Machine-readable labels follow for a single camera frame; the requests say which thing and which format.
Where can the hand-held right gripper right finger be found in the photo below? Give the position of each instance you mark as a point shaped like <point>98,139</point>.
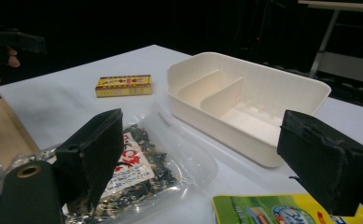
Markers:
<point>322,158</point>

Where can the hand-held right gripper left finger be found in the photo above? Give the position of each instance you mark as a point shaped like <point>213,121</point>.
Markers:
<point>92,155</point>

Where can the clear bag of dried food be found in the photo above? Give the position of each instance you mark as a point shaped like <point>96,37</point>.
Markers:
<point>148,174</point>

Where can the yellow green spout pouch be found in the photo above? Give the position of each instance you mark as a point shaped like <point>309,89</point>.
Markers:
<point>263,211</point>

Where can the cream divided storage box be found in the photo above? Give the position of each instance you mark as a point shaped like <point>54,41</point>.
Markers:
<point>250,93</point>

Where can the white table mat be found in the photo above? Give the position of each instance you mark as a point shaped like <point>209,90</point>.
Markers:
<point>76,102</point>

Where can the small yellow printed box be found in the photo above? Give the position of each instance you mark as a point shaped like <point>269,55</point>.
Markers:
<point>123,85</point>

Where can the wooden table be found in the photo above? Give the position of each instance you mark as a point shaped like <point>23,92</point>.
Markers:
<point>5,130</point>

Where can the white metal table frame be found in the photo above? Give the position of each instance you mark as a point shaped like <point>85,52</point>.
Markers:
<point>325,37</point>

